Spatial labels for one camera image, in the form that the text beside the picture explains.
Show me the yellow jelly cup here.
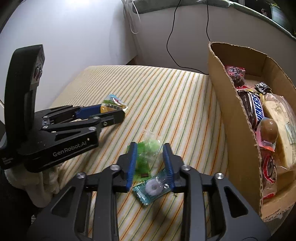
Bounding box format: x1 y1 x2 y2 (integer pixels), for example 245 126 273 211
100 94 128 113

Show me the green clear candy bag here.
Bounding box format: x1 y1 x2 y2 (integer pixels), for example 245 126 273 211
134 130 162 182

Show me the teal mint candy wrapper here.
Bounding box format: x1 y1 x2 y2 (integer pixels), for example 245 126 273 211
132 169 171 206

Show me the bread loaf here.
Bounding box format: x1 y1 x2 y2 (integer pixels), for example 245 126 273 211
261 93 295 173

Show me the black white snack wrapper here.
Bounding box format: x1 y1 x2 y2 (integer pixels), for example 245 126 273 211
254 82 272 95

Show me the white gloved hand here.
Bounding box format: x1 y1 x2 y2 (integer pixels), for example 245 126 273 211
4 164 62 208

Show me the open cardboard box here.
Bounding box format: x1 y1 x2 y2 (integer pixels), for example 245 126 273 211
208 42 295 222

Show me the striped yellow table cloth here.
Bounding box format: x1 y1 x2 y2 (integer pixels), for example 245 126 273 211
51 66 228 240

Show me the potted spider plant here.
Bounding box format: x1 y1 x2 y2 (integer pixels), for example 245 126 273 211
270 4 291 30

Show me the white cable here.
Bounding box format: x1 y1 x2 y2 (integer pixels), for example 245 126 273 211
122 0 142 35

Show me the black power cable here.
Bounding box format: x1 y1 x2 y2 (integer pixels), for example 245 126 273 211
166 0 210 75

